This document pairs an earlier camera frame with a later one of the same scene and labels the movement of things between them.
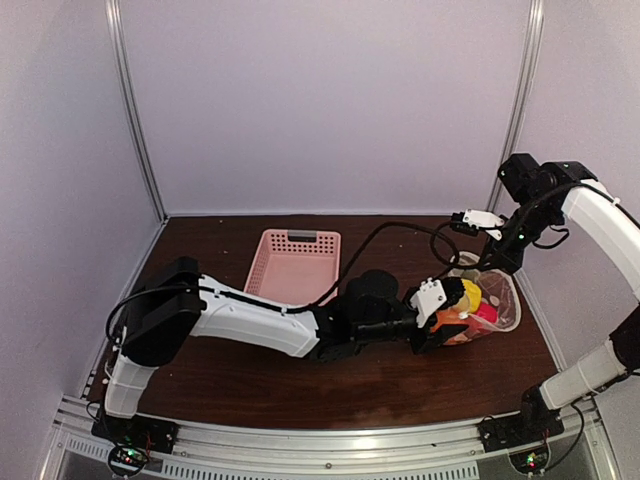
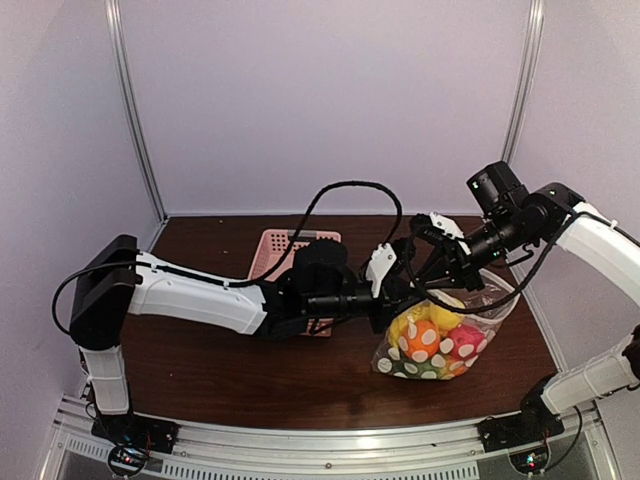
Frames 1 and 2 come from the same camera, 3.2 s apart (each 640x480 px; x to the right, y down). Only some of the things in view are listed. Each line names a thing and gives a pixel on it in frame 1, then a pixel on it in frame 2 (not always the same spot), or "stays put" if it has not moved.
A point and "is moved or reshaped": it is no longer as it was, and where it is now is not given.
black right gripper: [505, 258] → [458, 267]
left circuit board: [127, 459] stays put
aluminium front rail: [443, 452] stays put
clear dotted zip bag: [490, 301] is moved or reshaped
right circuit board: [530, 461] stays put
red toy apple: [487, 311] → [465, 343]
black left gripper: [431, 340] → [391, 306]
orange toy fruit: [451, 316] is moved or reshaped
